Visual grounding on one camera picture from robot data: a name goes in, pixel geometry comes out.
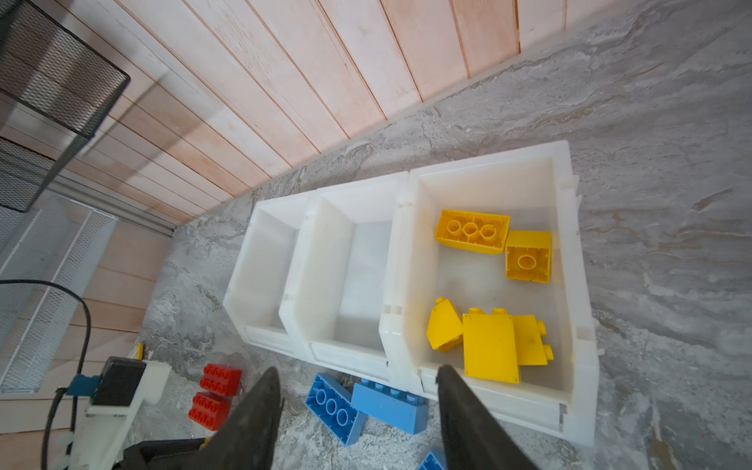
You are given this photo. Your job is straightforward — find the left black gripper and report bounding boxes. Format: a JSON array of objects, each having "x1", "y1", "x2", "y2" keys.
[{"x1": 112, "y1": 438, "x2": 212, "y2": 470}]

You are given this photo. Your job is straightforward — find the white wire mesh shelf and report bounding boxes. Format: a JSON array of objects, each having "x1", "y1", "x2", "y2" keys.
[{"x1": 1, "y1": 196, "x2": 118, "y2": 395}]

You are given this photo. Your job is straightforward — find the left white bin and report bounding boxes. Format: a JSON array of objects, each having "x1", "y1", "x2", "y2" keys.
[{"x1": 223, "y1": 192, "x2": 315, "y2": 356}]

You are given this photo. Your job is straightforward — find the yellow long brick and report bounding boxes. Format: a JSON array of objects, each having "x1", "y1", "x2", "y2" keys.
[{"x1": 435, "y1": 210, "x2": 511, "y2": 256}]

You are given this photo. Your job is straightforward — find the blue brick centre right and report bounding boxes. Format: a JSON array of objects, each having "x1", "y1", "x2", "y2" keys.
[{"x1": 417, "y1": 448, "x2": 448, "y2": 470}]

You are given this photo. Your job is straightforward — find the blue brick near bins left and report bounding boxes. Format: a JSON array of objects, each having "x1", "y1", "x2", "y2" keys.
[{"x1": 305, "y1": 373, "x2": 367, "y2": 447}]

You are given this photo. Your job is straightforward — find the black mesh basket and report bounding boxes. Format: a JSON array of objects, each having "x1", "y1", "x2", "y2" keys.
[{"x1": 1, "y1": 1, "x2": 130, "y2": 213}]

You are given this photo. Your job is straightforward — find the red brick lower left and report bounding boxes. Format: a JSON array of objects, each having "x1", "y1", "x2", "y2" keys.
[{"x1": 188, "y1": 392, "x2": 231, "y2": 431}]

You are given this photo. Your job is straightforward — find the blue brick near bins right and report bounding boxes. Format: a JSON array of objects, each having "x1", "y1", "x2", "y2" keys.
[{"x1": 352, "y1": 379, "x2": 429, "y2": 436}]

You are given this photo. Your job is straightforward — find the red brick upper left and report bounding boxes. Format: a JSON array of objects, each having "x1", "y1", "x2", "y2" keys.
[{"x1": 200, "y1": 363, "x2": 242, "y2": 398}]

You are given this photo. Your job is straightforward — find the right white bin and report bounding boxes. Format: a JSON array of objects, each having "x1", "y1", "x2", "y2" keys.
[{"x1": 379, "y1": 141, "x2": 599, "y2": 446}]

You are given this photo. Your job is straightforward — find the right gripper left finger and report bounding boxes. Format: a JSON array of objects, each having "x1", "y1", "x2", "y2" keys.
[{"x1": 196, "y1": 367, "x2": 283, "y2": 469}]

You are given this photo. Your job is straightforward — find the red brick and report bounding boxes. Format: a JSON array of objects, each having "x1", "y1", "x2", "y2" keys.
[
  {"x1": 188, "y1": 392, "x2": 231, "y2": 431},
  {"x1": 200, "y1": 363, "x2": 242, "y2": 398}
]

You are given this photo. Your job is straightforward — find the blue brick bins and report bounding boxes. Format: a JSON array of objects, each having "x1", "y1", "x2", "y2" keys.
[
  {"x1": 352, "y1": 379, "x2": 429, "y2": 436},
  {"x1": 305, "y1": 373, "x2": 367, "y2": 447}
]

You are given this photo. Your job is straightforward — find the yellow sloped brick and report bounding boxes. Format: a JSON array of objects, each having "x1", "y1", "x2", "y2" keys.
[{"x1": 427, "y1": 298, "x2": 463, "y2": 353}]

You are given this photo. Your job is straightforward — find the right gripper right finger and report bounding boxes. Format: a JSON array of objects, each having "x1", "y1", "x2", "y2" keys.
[{"x1": 437, "y1": 365, "x2": 536, "y2": 469}]

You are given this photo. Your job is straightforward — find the yellow small brick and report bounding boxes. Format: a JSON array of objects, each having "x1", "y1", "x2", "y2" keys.
[
  {"x1": 512, "y1": 315, "x2": 554, "y2": 366},
  {"x1": 505, "y1": 230, "x2": 552, "y2": 284}
]

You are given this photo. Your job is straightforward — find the middle white bin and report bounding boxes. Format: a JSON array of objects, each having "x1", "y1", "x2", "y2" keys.
[{"x1": 279, "y1": 172, "x2": 409, "y2": 382}]

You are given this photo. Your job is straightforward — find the white bin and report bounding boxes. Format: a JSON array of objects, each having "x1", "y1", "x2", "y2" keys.
[
  {"x1": 379, "y1": 141, "x2": 599, "y2": 446},
  {"x1": 279, "y1": 172, "x2": 409, "y2": 382},
  {"x1": 223, "y1": 192, "x2": 315, "y2": 356}
]

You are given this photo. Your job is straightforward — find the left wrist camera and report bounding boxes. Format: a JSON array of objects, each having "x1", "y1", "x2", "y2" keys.
[{"x1": 61, "y1": 356, "x2": 172, "y2": 469}]

